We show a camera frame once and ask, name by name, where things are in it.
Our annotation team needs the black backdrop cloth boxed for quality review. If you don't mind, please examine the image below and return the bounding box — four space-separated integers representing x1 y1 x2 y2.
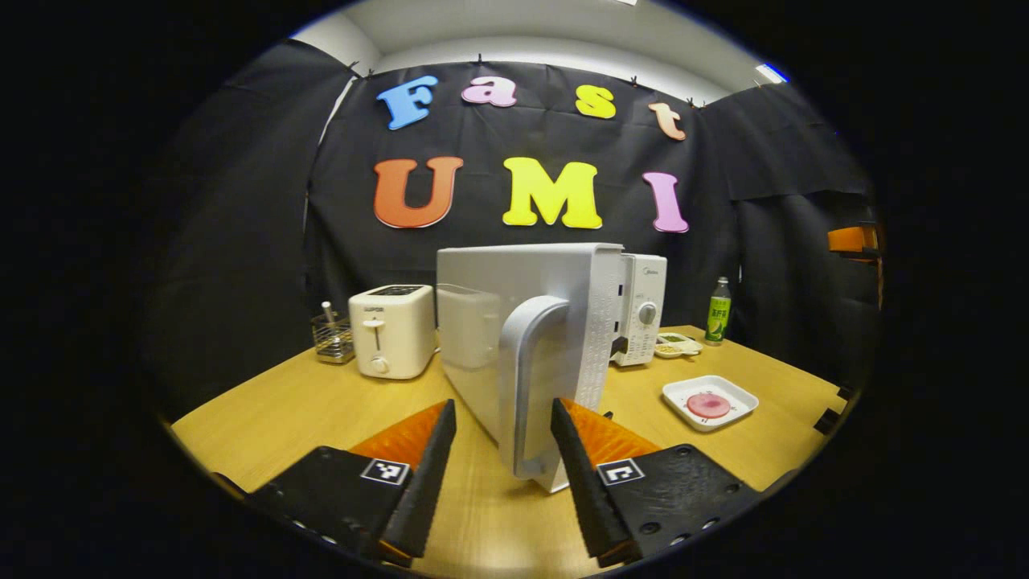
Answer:
145 39 885 419

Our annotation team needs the white square plate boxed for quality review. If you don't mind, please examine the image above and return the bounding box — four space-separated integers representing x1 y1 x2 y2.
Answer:
662 375 760 433

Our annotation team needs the wire mesh basket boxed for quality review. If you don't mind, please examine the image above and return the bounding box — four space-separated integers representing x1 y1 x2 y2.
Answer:
311 310 356 365

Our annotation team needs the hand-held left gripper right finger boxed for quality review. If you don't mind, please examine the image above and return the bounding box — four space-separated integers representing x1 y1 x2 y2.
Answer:
550 397 763 569

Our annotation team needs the small divided snack dish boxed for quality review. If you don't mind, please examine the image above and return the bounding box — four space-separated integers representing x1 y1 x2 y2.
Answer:
654 331 703 359

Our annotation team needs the white microwave oven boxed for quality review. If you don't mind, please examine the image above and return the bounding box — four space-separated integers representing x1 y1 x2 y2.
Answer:
436 243 668 493

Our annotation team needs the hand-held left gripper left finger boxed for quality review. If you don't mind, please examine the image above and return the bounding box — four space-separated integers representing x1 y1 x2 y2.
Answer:
244 399 458 568

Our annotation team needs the white toaster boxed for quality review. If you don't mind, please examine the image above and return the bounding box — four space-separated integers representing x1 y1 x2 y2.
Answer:
348 284 437 380

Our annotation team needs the green drink bottle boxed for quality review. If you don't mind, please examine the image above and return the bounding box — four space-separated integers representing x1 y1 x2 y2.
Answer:
705 277 732 347

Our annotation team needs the pink ham slice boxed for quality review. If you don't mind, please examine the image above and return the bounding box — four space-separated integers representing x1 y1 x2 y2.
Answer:
686 392 732 420

